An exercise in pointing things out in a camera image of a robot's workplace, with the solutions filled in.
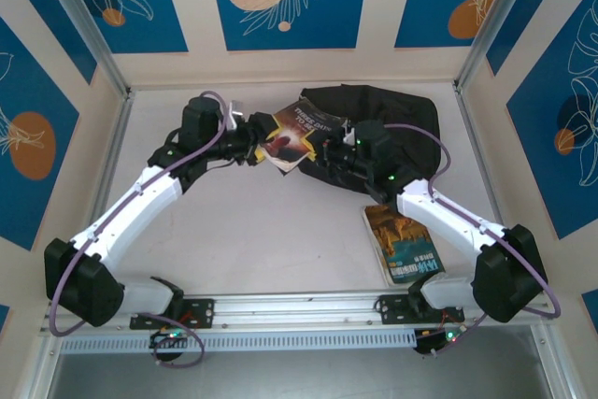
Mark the black Three Days book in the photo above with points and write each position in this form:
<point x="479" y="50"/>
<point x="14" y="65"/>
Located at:
<point x="294" y="123"/>

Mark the black backpack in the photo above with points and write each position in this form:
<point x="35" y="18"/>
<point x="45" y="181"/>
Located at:
<point x="402" y="104"/>

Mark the teal orange cave landscape book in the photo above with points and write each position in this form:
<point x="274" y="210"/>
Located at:
<point x="402" y="245"/>

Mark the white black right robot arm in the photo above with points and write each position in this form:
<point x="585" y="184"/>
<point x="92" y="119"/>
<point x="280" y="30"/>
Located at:
<point x="448" y="217"/>

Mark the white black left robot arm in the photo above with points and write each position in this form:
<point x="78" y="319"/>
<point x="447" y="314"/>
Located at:
<point x="126" y="217"/>

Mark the right controller board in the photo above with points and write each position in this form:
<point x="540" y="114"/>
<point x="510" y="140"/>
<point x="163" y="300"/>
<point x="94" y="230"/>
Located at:
<point x="439" y="338"/>

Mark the controller board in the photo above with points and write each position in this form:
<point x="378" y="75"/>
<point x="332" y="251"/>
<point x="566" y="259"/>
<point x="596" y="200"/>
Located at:
<point x="170" y="336"/>
<point x="439" y="338"/>

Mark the left controller board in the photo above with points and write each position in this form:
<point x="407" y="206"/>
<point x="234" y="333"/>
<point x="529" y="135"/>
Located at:
<point x="170" y="336"/>

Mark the aluminium side rail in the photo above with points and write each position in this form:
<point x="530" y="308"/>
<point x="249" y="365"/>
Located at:
<point x="481" y="137"/>
<point x="112" y="151"/>

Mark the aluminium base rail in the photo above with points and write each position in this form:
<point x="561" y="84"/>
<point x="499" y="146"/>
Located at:
<point x="299" y="308"/>

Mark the aluminium frame post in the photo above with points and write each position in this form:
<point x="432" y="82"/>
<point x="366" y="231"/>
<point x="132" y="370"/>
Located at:
<point x="79" y="20"/>
<point x="495" y="20"/>

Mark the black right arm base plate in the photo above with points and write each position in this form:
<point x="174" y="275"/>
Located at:
<point x="392" y="308"/>

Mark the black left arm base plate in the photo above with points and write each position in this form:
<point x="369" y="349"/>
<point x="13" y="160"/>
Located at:
<point x="201" y="312"/>

